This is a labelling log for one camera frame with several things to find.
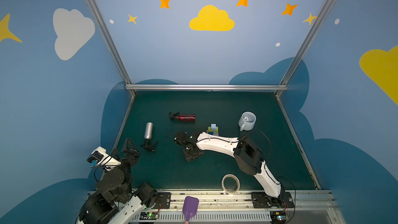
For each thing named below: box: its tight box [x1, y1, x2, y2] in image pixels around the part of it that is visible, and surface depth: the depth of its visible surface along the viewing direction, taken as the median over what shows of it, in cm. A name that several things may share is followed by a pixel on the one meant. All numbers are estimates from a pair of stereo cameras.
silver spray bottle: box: [139, 121, 159, 152], surface depth 96 cm
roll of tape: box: [221, 173, 240, 195], surface depth 80 cm
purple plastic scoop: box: [182, 196, 200, 222], surface depth 75 cm
